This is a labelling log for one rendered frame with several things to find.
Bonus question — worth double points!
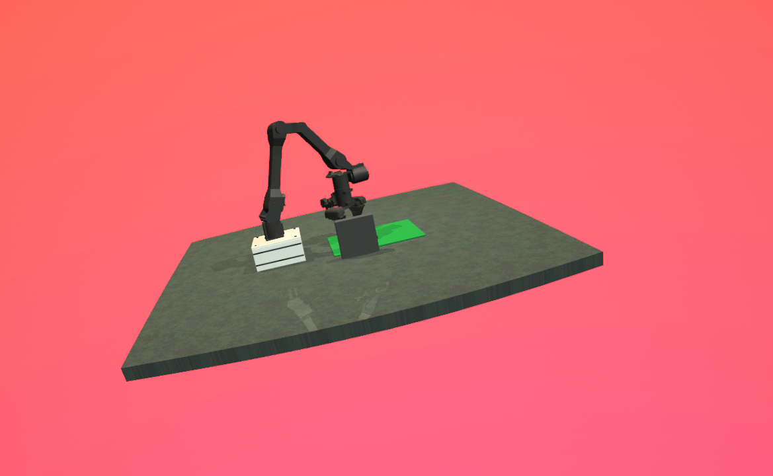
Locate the black computer fan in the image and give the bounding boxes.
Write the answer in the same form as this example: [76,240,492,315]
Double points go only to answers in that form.
[335,213,380,259]

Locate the green circuit board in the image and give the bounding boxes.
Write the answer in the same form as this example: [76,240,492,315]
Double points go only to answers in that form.
[327,219,427,257]

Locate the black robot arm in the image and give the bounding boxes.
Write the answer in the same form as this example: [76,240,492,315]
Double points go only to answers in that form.
[259,121,369,241]

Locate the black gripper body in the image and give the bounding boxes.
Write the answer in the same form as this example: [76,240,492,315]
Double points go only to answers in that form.
[325,187,366,218]

